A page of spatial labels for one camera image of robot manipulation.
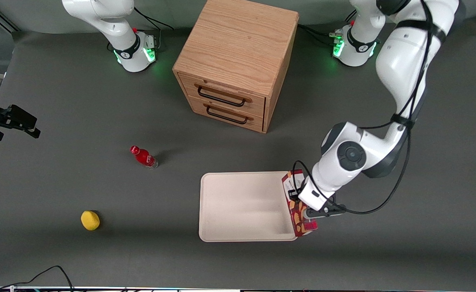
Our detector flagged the red cookie box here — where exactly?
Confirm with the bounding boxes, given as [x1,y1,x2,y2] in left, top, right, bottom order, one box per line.
[281,169,319,237]

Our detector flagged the white rectangular tray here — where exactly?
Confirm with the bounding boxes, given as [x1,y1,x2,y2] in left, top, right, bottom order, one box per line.
[198,171,300,243]

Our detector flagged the yellow round sponge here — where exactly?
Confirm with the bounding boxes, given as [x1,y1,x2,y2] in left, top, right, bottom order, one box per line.
[80,210,101,231]

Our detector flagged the red drink bottle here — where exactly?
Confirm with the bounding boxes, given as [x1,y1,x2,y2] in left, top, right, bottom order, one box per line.
[130,145,159,170]

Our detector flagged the wooden two-drawer cabinet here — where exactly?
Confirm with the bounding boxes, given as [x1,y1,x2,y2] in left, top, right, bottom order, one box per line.
[172,0,300,134]

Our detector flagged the black drawer handle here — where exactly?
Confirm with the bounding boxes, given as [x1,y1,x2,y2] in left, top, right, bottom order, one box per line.
[206,104,249,125]
[197,86,247,108]

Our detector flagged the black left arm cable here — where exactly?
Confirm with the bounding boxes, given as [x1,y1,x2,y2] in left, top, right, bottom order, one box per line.
[292,0,439,215]

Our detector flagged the black loose cable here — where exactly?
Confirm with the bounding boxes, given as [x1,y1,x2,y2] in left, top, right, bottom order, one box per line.
[0,265,75,292]

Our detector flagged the black left base cables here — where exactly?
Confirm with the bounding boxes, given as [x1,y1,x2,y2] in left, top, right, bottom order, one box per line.
[298,12,358,47]

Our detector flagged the black base cables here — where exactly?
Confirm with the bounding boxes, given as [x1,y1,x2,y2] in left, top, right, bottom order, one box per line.
[298,12,358,47]
[134,6,174,31]

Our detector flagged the black right base cables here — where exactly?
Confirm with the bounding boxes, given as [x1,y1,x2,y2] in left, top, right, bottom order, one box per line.
[134,6,174,31]

